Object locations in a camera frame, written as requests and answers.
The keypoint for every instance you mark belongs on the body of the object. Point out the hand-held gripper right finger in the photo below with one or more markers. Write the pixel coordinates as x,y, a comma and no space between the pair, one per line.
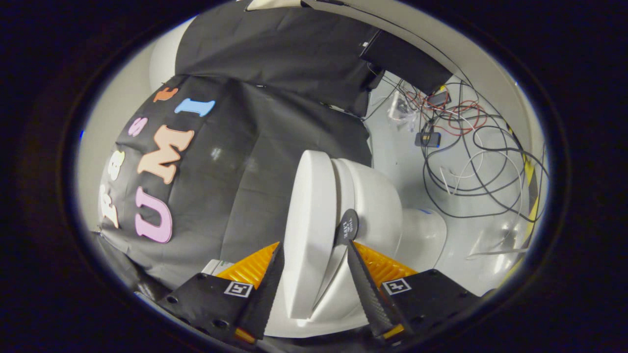
370,294

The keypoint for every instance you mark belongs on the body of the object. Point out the white toilet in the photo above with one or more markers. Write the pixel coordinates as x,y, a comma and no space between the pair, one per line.
378,206

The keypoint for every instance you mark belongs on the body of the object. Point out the small black blue device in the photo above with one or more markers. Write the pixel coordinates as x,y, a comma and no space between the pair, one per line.
427,139

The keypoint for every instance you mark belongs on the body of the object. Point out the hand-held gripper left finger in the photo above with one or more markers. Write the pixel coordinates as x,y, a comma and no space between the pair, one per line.
267,294

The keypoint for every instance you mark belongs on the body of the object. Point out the yellow black floor tape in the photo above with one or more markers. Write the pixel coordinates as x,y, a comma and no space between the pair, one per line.
532,206

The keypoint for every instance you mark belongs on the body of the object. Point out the black rectangular box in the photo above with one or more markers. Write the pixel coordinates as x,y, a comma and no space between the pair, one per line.
407,61

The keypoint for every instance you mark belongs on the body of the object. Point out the black backdrop cloth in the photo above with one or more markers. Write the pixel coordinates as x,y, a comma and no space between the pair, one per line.
235,147

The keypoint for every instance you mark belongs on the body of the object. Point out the small dark device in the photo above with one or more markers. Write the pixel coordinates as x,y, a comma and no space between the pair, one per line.
438,99

